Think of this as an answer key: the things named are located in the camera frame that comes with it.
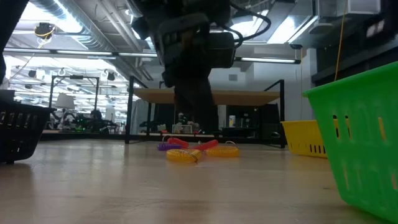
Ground black left camera cable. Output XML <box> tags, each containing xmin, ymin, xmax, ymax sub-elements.
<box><xmin>228</xmin><ymin>2</ymin><xmax>272</xmax><ymax>43</ymax></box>

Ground raised wooden tabletop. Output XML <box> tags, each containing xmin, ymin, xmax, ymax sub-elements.
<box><xmin>133</xmin><ymin>88</ymin><xmax>280</xmax><ymax>107</ymax></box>

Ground black cabinet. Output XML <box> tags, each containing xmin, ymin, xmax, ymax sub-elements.
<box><xmin>225</xmin><ymin>104</ymin><xmax>282</xmax><ymax>138</ymax></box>

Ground white ceiling unit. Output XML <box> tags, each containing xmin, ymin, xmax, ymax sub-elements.
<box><xmin>316</xmin><ymin>0</ymin><xmax>382</xmax><ymax>17</ymax></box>

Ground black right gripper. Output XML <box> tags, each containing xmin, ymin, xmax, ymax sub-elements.
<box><xmin>366</xmin><ymin>17</ymin><xmax>398</xmax><ymax>43</ymax></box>

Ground yellow black cable reel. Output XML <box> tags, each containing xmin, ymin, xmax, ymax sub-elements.
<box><xmin>33</xmin><ymin>21</ymin><xmax>57</xmax><ymax>41</ymax></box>

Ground white shade desk lamp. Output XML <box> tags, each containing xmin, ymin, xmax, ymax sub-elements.
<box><xmin>55</xmin><ymin>92</ymin><xmax>76</xmax><ymax>129</ymax></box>

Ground black tube stand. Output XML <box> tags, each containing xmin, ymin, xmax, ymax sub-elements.
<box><xmin>125</xmin><ymin>75</ymin><xmax>150</xmax><ymax>144</ymax></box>
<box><xmin>263</xmin><ymin>78</ymin><xmax>286</xmax><ymax>149</ymax></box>

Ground yellow hanging cable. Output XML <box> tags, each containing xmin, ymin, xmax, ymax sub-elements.
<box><xmin>333</xmin><ymin>0</ymin><xmax>348</xmax><ymax>82</ymax></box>

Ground black plastic basket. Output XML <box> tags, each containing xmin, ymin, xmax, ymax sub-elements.
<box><xmin>0</xmin><ymin>101</ymin><xmax>53</xmax><ymax>165</ymax></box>

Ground purple coil keychain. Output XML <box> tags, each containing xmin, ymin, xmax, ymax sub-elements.
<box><xmin>157</xmin><ymin>142</ymin><xmax>183</xmax><ymax>152</ymax></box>

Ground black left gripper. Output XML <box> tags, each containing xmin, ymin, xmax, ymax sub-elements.
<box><xmin>157</xmin><ymin>14</ymin><xmax>219</xmax><ymax>135</ymax></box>

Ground black frame rail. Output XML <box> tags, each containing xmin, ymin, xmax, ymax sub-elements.
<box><xmin>40</xmin><ymin>132</ymin><xmax>286</xmax><ymax>146</ymax></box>

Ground overhead LED light bar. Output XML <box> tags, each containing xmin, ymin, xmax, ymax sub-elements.
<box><xmin>2</xmin><ymin>47</ymin><xmax>302</xmax><ymax>65</ymax></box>

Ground yellow plastic basket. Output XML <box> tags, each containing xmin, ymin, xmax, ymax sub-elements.
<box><xmin>280</xmin><ymin>119</ymin><xmax>328</xmax><ymax>159</ymax></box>

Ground black background rig frame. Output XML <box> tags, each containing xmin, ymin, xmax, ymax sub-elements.
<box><xmin>49</xmin><ymin>75</ymin><xmax>101</xmax><ymax>125</ymax></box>

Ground green plastic basket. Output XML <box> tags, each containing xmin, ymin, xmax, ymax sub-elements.
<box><xmin>302</xmin><ymin>60</ymin><xmax>398</xmax><ymax>223</ymax></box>

